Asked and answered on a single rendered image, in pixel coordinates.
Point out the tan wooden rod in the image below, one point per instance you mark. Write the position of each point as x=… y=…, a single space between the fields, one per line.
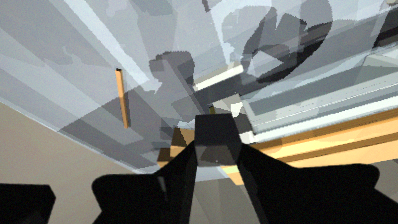
x=119 y=77

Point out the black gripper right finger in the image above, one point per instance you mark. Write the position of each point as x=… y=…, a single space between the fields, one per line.
x=278 y=190

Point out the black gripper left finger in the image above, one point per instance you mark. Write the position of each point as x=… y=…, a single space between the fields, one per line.
x=170 y=188

